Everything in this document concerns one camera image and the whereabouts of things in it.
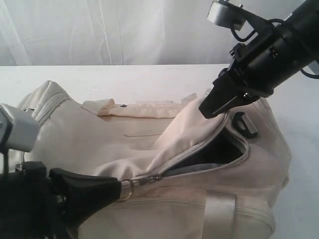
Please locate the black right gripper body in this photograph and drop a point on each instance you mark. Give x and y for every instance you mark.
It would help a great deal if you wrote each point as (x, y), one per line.
(266, 62)

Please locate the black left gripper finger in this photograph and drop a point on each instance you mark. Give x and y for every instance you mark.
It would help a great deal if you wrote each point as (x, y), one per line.
(84, 195)

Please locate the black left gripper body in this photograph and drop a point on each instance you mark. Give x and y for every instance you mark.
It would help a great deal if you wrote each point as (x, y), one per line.
(28, 207)

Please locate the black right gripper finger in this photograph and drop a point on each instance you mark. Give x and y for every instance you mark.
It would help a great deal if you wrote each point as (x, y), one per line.
(222, 97)

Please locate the cream fabric duffel bag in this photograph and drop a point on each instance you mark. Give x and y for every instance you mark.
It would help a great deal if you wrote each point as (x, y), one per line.
(220, 176)

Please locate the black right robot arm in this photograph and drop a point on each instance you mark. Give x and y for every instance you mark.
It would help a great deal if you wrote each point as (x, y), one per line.
(305, 19)

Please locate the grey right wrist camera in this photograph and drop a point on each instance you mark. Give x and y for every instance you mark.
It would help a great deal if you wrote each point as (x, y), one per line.
(224, 14)

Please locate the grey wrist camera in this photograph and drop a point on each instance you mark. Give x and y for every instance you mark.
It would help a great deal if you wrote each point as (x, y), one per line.
(18, 131)
(224, 14)

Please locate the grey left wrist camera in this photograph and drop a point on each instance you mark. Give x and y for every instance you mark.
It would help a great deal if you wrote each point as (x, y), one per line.
(18, 131)

